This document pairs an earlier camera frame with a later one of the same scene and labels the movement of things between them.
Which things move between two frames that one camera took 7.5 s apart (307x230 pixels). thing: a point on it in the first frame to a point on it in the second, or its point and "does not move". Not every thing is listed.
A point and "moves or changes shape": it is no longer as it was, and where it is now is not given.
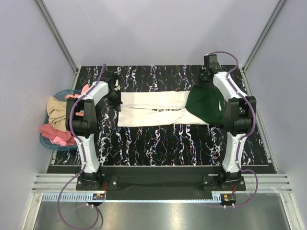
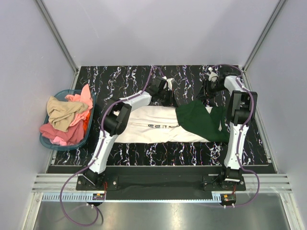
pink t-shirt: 58,136 does not move
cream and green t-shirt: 201,105 moves or changes shape
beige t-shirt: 56,111 does not move
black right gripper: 197,82 to 204,93
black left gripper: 115,104 to 171,102
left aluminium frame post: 58,37 does not move
